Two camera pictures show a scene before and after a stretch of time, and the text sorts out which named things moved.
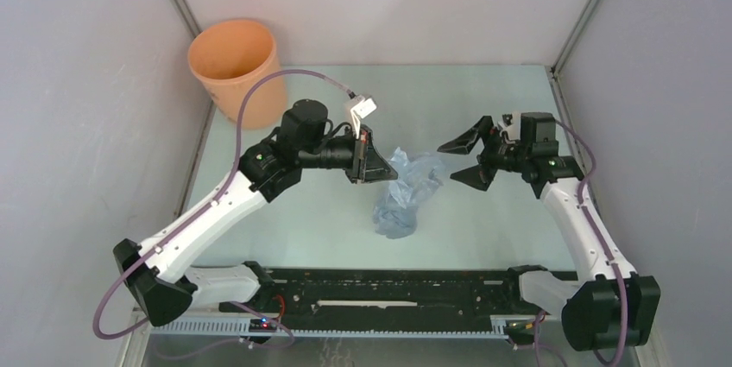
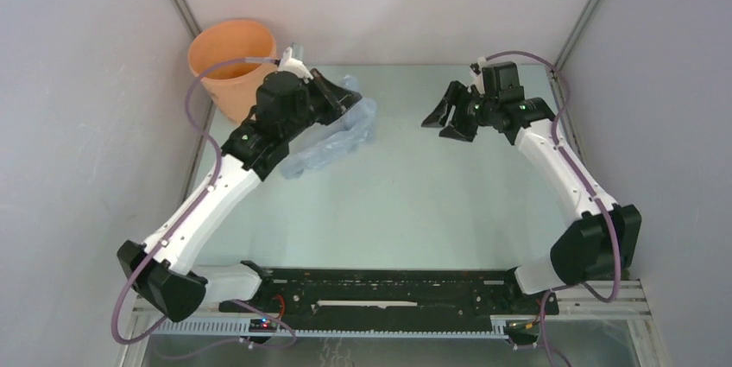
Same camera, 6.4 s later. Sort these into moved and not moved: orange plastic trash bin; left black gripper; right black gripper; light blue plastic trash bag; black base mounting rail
Moved: light blue plastic trash bag; left black gripper; right black gripper
Not moved: black base mounting rail; orange plastic trash bin
